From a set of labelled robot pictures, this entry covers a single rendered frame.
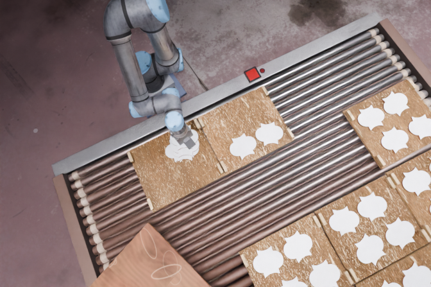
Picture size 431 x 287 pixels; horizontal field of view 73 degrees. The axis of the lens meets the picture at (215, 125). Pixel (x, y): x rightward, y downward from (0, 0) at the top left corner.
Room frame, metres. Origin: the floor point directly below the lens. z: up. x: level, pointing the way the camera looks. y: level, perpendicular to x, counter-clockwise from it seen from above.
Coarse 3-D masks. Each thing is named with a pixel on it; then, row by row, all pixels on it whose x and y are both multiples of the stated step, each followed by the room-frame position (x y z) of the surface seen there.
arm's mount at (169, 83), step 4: (164, 76) 0.77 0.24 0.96; (168, 76) 0.77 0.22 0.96; (168, 80) 0.74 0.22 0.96; (172, 80) 0.74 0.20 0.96; (164, 84) 0.72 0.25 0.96; (168, 84) 0.72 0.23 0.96; (172, 84) 0.72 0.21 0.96; (164, 88) 0.70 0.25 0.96; (176, 88) 0.73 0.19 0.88; (156, 92) 0.68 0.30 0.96; (160, 92) 0.69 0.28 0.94; (152, 96) 0.66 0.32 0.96
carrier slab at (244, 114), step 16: (240, 96) 0.59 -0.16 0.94; (256, 96) 0.58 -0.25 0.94; (208, 112) 0.53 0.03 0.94; (224, 112) 0.51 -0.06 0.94; (240, 112) 0.50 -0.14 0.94; (256, 112) 0.49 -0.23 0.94; (272, 112) 0.47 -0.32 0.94; (208, 128) 0.44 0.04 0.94; (224, 128) 0.42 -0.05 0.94; (240, 128) 0.41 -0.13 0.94; (256, 128) 0.40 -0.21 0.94; (224, 144) 0.34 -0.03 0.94; (272, 144) 0.30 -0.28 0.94; (224, 160) 0.26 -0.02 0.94; (240, 160) 0.24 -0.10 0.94
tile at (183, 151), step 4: (172, 144) 0.37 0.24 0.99; (196, 144) 0.35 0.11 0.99; (172, 148) 0.35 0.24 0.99; (176, 148) 0.34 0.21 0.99; (184, 148) 0.34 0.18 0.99; (192, 148) 0.33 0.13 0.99; (196, 148) 0.33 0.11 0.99; (176, 152) 0.32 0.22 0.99; (180, 152) 0.32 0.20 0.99; (184, 152) 0.32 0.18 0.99; (188, 152) 0.31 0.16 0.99; (192, 152) 0.31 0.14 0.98; (180, 156) 0.30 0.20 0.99; (192, 156) 0.29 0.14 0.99
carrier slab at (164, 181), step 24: (192, 120) 0.50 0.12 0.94; (144, 144) 0.40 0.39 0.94; (168, 144) 0.38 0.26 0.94; (144, 168) 0.27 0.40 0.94; (168, 168) 0.26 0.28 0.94; (192, 168) 0.24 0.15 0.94; (216, 168) 0.22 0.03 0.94; (144, 192) 0.15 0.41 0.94; (168, 192) 0.14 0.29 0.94; (192, 192) 0.12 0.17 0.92
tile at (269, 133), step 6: (264, 126) 0.40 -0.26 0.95; (270, 126) 0.39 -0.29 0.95; (276, 126) 0.39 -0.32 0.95; (258, 132) 0.37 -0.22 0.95; (264, 132) 0.37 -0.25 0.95; (270, 132) 0.36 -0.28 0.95; (276, 132) 0.36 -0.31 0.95; (282, 132) 0.35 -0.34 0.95; (258, 138) 0.34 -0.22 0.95; (264, 138) 0.34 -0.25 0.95; (270, 138) 0.33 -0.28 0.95; (276, 138) 0.33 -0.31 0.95; (264, 144) 0.30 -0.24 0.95
